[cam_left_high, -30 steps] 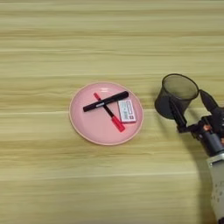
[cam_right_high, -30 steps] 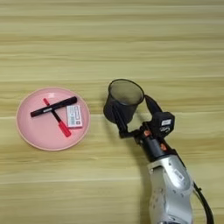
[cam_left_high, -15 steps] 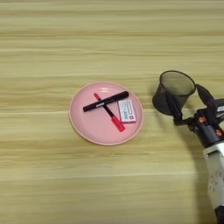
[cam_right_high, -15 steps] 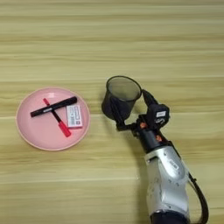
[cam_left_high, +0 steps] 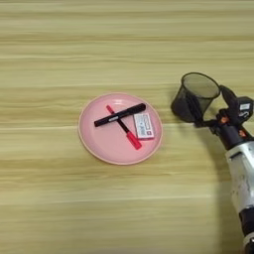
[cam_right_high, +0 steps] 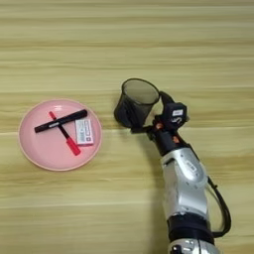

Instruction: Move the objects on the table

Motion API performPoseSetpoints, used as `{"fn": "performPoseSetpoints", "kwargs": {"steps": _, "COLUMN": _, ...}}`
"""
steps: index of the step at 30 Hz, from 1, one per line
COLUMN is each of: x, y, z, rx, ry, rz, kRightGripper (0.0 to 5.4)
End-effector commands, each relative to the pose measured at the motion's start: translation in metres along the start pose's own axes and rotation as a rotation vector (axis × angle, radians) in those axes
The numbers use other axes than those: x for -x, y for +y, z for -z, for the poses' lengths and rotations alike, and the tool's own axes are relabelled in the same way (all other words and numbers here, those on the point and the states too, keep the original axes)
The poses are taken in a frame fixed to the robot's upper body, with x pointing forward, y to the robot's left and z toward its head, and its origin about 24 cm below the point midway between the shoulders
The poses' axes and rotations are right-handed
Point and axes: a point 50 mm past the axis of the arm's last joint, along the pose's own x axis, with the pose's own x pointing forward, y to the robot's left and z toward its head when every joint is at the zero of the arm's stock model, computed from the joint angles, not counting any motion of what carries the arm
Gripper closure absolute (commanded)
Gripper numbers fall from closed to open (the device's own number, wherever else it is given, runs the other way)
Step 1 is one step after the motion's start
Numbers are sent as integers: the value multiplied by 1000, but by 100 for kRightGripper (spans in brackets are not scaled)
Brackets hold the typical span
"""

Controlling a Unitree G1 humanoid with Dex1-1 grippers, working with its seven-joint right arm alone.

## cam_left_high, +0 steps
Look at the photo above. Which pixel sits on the black mesh pen cup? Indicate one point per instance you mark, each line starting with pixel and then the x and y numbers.
pixel 180 105

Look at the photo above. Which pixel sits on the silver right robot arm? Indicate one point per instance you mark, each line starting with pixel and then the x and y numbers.
pixel 244 178

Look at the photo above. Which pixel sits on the red and black marker pen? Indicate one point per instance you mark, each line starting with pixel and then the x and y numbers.
pixel 134 141

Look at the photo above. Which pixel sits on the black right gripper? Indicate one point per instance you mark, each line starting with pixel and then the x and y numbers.
pixel 231 132

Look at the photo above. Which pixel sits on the white boxed eraser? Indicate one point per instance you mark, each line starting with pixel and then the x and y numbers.
pixel 144 126

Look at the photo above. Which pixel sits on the pink round plate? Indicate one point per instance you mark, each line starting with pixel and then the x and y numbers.
pixel 99 142

